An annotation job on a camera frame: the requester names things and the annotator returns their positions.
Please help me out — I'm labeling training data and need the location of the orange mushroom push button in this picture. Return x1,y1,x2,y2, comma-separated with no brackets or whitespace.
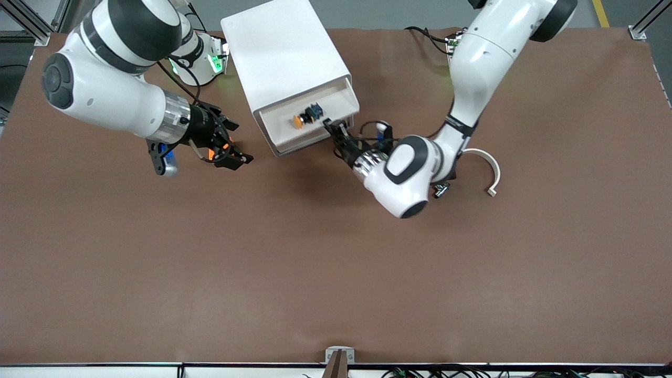
292,103,324,130

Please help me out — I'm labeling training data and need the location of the beige drawer holding orange button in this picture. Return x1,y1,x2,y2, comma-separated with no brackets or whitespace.
260,78,361,157

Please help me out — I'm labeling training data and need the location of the white drawer cabinet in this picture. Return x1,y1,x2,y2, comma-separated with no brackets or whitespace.
220,0,354,158

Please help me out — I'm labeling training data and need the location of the orange box with hole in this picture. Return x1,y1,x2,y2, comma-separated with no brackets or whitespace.
207,139,235,161

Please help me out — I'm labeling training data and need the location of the brown table cover sheet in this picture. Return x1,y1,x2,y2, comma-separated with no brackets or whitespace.
0,25,672,366

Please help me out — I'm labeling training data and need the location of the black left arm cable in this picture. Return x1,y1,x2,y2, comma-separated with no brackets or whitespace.
359,120,401,146

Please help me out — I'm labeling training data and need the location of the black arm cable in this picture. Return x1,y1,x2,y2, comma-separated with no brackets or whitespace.
156,57,234,164
359,120,401,146

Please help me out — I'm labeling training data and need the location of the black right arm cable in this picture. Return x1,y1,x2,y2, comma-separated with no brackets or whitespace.
156,57,234,164

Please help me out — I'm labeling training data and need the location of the black base cable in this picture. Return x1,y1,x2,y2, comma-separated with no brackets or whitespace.
403,25,453,57

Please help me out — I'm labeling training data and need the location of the white curved bracket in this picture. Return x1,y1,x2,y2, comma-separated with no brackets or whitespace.
459,148,502,198

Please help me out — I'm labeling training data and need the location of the aluminium frame profile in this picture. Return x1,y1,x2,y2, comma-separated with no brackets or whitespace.
0,0,72,47
628,0,672,41

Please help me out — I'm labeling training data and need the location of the grey bracket with brown post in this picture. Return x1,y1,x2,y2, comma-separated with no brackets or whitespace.
323,346,356,378

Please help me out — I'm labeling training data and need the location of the bundle of cables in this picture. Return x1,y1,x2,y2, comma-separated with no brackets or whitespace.
302,365,672,378

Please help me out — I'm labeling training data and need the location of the white table edge rail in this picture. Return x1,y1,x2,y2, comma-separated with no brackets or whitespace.
0,362,672,378

